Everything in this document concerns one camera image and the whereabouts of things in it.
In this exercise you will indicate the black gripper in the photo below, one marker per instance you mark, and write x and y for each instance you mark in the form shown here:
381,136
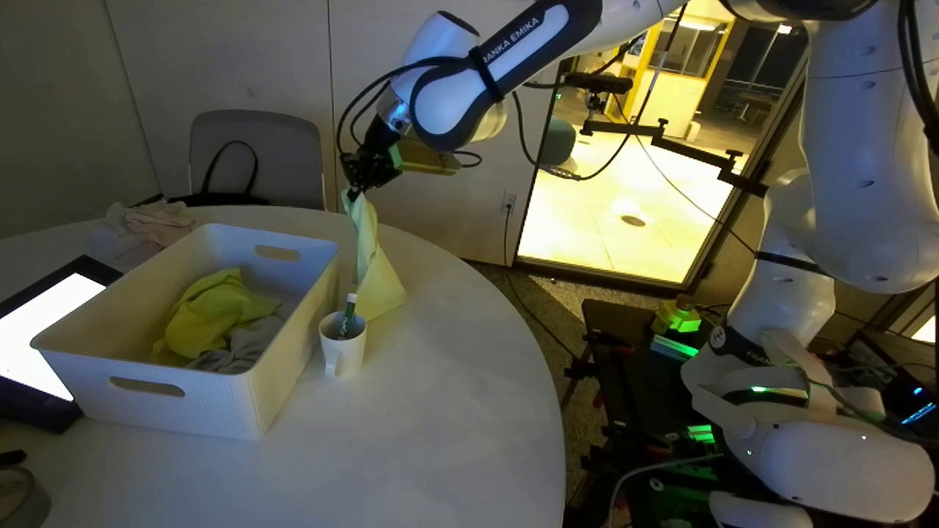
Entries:
371,162

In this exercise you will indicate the light green towel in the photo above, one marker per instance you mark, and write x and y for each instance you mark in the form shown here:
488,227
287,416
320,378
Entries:
377,274

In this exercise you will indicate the bright yellow towel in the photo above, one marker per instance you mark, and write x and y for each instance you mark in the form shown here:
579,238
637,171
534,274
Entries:
210,309

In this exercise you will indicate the white plastic basket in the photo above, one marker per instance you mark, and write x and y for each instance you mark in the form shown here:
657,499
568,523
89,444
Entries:
164,400

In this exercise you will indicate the grey chair with bag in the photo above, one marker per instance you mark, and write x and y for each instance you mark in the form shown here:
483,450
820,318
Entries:
283,158

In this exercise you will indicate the white ceramic mug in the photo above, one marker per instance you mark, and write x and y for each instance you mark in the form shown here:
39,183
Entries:
340,357

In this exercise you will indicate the pink crumpled cloth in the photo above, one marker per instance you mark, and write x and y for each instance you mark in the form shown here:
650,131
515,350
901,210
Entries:
163,227

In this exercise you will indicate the black stool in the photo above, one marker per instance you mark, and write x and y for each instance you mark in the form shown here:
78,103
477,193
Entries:
596,83

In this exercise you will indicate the tablet with lit screen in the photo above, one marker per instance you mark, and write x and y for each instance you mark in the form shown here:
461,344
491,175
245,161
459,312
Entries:
39,325

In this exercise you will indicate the black robot cart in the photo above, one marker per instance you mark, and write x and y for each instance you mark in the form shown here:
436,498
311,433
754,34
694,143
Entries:
635,413

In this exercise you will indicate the yellow wrist mount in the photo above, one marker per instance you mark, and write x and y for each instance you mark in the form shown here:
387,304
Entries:
425,158

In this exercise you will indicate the black camera clamp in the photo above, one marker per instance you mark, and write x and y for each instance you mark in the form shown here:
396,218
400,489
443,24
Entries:
729,168

